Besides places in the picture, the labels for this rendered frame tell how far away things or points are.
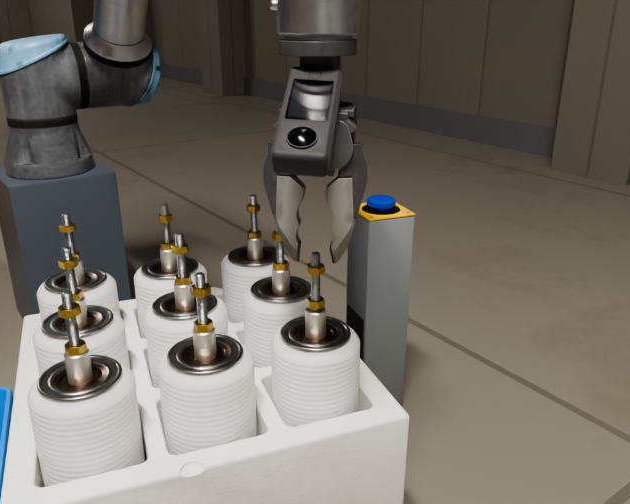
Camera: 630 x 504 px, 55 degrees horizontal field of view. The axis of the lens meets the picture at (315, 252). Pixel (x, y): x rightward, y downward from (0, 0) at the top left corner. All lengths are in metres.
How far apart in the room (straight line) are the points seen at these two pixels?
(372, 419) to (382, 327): 0.26
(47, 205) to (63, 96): 0.19
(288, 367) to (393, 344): 0.31
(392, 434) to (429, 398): 0.35
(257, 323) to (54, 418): 0.26
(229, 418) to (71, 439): 0.14
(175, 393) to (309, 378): 0.13
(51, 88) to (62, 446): 0.70
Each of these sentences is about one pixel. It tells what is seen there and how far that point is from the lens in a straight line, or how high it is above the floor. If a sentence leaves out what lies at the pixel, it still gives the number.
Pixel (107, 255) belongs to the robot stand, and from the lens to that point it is 1.21.
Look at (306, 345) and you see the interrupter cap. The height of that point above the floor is 0.25.
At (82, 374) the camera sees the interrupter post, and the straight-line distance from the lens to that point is 0.61.
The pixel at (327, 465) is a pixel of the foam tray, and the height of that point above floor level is 0.14.
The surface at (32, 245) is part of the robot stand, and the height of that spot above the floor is 0.19.
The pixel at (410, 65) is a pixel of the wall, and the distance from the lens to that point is 3.27.
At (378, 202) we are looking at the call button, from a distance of 0.84.
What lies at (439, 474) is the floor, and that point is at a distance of 0.88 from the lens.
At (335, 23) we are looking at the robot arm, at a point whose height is 0.56.
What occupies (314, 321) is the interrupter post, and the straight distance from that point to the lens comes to 0.64.
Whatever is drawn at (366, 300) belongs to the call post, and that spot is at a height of 0.19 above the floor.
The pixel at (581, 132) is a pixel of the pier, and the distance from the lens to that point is 2.46.
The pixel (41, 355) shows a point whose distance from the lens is 0.72.
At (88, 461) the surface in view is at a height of 0.19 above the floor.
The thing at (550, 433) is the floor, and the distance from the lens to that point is 0.99.
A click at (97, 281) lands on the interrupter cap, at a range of 0.82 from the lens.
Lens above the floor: 0.57
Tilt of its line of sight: 22 degrees down
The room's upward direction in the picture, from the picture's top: straight up
